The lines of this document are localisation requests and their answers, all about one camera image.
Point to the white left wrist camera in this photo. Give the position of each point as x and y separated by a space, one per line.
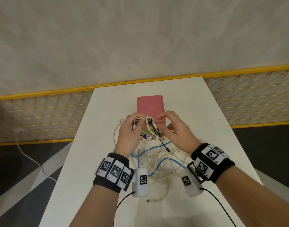
141 182

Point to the person's right forearm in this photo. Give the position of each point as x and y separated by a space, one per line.
255 200

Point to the pink drawer box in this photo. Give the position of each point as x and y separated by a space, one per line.
150 106

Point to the person's left hand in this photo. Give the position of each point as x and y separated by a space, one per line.
129 134

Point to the person's left forearm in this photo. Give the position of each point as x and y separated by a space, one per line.
95 208

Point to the person's right hand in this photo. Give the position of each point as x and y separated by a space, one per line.
180 137

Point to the black right wristband with markers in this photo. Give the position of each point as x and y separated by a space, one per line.
213 163

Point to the black wristband with markers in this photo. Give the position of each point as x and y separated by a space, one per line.
213 163
111 172

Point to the black left wristband with markers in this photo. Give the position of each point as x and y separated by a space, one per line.
111 172

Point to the dark blue round container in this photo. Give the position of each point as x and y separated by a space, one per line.
145 135

